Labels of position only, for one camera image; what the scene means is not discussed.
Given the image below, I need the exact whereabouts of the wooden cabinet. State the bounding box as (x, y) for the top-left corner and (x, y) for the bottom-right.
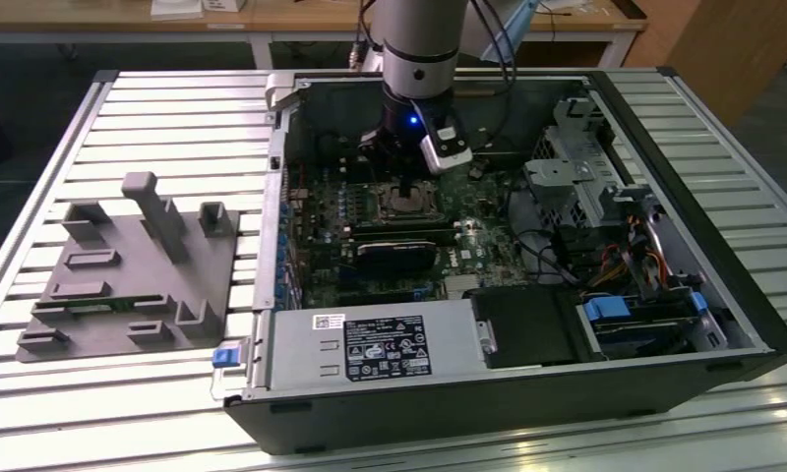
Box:
(628, 0), (787, 127)

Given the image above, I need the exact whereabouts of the metal socket cover frame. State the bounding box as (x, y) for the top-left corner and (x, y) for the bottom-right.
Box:
(374, 180), (444, 220)

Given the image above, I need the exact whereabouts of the black open PC case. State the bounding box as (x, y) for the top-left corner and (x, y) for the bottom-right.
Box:
(220, 67), (787, 456)

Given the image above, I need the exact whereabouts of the black plastic shroud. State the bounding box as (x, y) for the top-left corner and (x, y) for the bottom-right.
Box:
(463, 285), (602, 371)

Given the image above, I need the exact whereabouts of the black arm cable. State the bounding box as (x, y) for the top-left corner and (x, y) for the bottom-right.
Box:
(349, 0), (378, 71)

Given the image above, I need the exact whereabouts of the grey parts rack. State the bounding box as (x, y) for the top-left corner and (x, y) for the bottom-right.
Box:
(13, 170), (244, 364)

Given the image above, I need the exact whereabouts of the grey case corner bracket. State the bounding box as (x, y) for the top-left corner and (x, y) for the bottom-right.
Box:
(264, 73), (303, 110)

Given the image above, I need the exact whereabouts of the black hard disk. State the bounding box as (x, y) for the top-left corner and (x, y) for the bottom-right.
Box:
(592, 314), (701, 358)

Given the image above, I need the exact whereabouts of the yellow wire bundle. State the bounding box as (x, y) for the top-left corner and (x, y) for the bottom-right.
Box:
(594, 244), (633, 287)

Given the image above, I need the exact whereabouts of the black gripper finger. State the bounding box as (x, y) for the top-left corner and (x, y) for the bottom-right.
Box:
(398, 169), (423, 201)

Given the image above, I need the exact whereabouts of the green motherboard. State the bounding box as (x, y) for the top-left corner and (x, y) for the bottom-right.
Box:
(281, 155), (550, 312)

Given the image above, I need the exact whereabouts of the silver power supply unit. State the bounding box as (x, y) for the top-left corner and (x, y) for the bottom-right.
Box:
(261, 300), (494, 394)

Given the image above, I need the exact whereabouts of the silver CPU plate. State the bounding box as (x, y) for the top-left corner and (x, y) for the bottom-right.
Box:
(390, 188), (435, 213)

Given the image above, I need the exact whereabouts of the blue disk carrier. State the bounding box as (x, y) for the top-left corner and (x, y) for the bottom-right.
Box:
(582, 293), (631, 325)

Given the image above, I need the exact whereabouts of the metal disk bay cage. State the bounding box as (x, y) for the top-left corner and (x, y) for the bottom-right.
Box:
(520, 95), (655, 232)

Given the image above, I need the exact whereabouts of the green RAM stick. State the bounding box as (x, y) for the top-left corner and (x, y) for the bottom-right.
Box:
(57, 298), (137, 313)

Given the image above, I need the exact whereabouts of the wooden desk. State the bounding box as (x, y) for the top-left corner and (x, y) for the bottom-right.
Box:
(0, 0), (649, 70)

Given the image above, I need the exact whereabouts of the silver chipset heat sink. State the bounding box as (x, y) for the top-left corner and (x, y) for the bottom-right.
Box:
(443, 273), (482, 297)

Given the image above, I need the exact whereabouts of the orange wire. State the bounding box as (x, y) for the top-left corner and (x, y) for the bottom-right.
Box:
(647, 249), (671, 287)

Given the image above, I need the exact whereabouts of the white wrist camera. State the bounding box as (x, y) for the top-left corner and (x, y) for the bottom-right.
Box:
(419, 125), (475, 174)

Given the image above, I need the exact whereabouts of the blue case latch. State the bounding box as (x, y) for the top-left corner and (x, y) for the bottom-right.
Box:
(211, 345), (245, 370)

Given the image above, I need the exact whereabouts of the black graphics card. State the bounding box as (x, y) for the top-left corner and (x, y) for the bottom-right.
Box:
(351, 239), (438, 274)

